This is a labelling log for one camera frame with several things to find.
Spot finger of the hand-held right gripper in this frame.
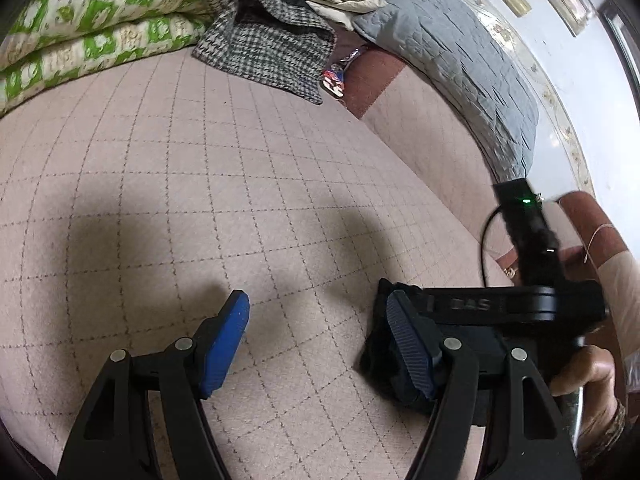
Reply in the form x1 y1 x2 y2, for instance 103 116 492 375
377 278 427 314

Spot cream cloth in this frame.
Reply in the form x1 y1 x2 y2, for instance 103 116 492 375
302 0 388 28

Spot beige string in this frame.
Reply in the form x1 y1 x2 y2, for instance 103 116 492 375
584 224 617 266

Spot green white patterned quilt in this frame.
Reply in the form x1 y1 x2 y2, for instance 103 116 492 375
0 0 213 116

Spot colourful snack packet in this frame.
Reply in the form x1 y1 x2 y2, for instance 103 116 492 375
321 46 368 100

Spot person's right hand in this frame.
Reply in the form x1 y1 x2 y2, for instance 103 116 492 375
550 345 622 412

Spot black pants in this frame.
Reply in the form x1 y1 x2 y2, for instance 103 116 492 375
359 305 441 416

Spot houndstooth coat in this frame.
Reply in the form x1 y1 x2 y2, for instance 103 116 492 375
175 0 336 106

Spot grey quilted pillow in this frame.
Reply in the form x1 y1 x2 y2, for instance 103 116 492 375
352 0 541 183

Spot pink quilted sofa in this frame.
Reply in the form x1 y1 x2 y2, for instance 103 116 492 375
0 40 640 480

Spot person's right forearm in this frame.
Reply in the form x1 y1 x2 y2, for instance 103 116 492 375
575 400 628 468

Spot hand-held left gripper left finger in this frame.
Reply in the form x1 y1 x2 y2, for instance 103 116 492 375
56 289 250 480

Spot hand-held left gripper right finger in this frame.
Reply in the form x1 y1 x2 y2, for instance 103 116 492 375
385 289 584 480

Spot black cable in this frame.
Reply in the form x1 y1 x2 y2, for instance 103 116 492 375
479 205 518 288

